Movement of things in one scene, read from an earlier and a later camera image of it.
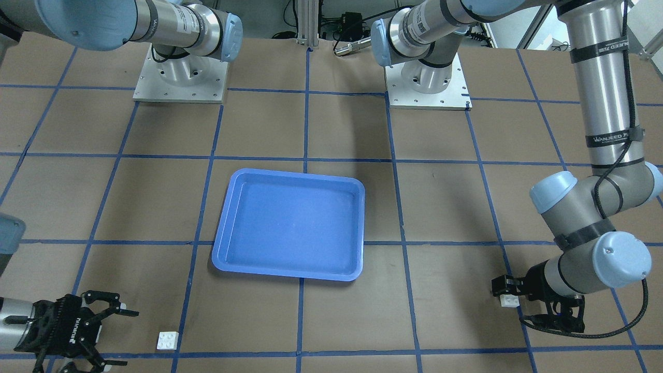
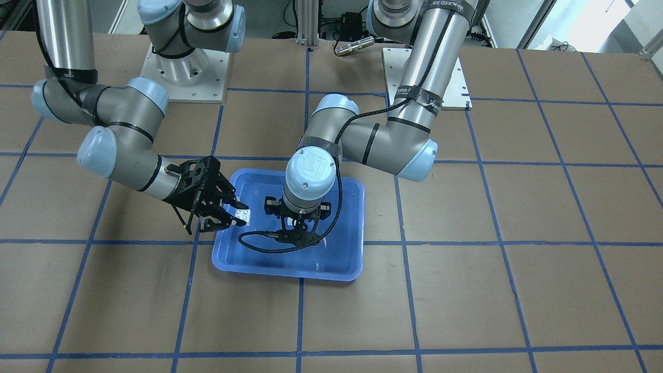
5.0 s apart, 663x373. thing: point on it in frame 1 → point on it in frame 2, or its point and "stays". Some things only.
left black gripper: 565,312 → 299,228
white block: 168,340 → 244,214
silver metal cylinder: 352,46 stays
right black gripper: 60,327 → 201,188
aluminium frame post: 307,23 stays
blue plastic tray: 292,225 stays
